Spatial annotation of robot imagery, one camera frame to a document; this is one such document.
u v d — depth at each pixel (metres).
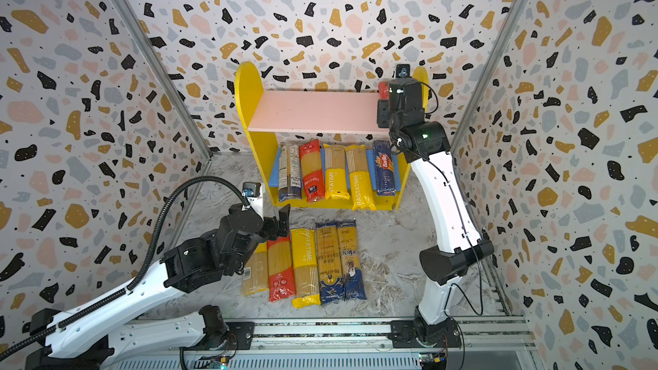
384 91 0.80
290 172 0.92
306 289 0.80
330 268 0.85
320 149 1.01
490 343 0.79
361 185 0.90
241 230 0.45
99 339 0.42
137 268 0.83
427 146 0.46
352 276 0.83
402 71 0.55
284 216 0.61
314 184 0.87
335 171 0.92
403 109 0.48
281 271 0.84
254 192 0.54
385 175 0.90
